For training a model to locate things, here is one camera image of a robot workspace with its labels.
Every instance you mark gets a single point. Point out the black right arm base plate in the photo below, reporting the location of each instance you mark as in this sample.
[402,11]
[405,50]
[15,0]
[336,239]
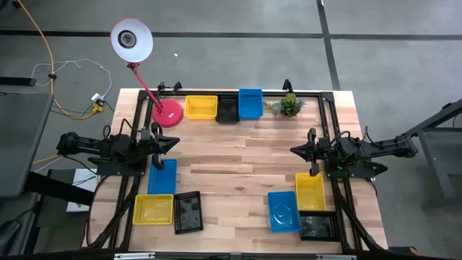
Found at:
[361,171]

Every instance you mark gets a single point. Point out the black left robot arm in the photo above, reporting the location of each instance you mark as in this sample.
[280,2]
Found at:
[83,144]

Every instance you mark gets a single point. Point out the black plastic basket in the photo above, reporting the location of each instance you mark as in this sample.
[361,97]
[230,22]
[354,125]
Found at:
[227,113]
[187,213]
[319,226]

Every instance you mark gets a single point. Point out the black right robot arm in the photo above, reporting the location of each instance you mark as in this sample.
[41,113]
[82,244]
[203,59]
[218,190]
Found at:
[382,146]

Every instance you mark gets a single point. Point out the potted green succulent plant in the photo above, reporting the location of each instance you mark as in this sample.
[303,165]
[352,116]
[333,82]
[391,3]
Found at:
[289,104]

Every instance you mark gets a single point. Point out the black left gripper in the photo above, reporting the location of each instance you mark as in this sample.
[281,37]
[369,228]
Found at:
[149,144]

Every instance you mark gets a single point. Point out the white box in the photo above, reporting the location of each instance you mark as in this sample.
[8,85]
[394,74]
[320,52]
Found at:
[77,207]

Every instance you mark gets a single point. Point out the black aluminium table frame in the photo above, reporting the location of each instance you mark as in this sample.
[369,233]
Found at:
[327,115]

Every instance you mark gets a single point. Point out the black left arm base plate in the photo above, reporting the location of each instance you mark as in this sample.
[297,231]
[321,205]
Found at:
[119,169]

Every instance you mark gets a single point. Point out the black clamp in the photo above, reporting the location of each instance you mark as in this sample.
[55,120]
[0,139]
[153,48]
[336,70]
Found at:
[287,86]
[177,86]
[161,88]

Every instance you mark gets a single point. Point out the red desk lamp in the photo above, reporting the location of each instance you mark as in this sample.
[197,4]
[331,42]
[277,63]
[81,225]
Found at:
[167,113]

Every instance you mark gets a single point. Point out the yellow plastic basket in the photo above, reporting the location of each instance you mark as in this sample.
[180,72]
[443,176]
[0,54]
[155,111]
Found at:
[153,209]
[310,193]
[200,107]

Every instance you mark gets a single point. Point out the grey desk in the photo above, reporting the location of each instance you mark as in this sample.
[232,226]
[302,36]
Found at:
[21,144]

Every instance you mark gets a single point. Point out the black floor bar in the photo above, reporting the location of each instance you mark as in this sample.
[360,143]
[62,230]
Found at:
[18,81]

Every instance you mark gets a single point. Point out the grey metal table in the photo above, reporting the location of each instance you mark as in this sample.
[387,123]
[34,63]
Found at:
[444,151]

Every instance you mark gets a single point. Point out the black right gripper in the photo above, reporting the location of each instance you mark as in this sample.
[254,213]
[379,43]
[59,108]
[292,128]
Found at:
[317,150]

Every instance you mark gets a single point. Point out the white power adapter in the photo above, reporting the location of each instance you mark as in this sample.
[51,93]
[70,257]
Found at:
[96,97]

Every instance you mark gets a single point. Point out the blue plastic basket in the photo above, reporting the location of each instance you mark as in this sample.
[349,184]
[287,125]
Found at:
[164,180]
[283,213]
[250,104]

